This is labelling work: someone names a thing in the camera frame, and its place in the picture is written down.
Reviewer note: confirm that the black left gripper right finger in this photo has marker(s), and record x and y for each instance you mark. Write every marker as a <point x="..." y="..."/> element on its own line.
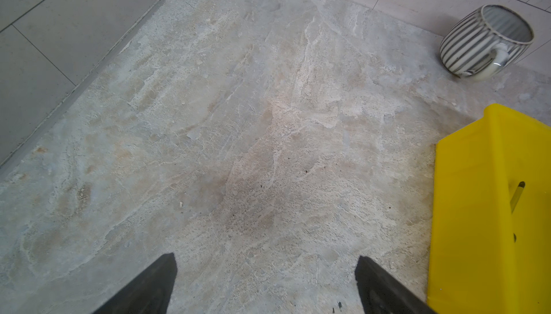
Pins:
<point x="380" y="292"/>

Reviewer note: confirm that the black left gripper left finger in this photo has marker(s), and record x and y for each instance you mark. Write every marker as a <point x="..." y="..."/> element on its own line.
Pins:
<point x="149" y="292"/>

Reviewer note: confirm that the yellow plastic bin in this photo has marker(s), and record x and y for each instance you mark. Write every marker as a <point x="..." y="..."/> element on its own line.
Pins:
<point x="490" y="239"/>

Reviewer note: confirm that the striped ceramic mug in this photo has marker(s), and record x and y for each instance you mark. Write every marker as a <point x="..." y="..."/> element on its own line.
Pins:
<point x="485" y="42"/>

